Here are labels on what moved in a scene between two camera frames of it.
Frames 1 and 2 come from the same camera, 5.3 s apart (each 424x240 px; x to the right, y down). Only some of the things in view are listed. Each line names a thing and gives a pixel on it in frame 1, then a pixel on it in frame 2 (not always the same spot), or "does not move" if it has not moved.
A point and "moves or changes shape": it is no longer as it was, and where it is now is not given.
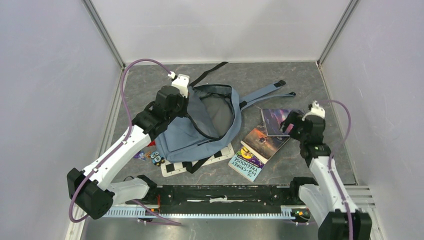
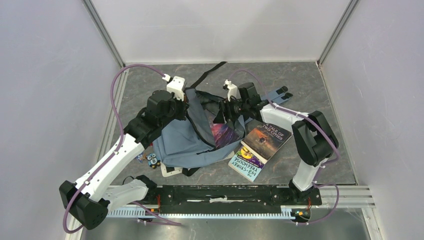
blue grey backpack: x=212 y=122 moves or changes shape
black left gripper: x=185 y=101 does not move
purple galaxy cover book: x=273 y=119 -> x=224 y=134
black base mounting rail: x=219 y=199 does not move
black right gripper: x=294 y=118 -> x=226 y=106
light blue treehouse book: x=246 y=163 does not move
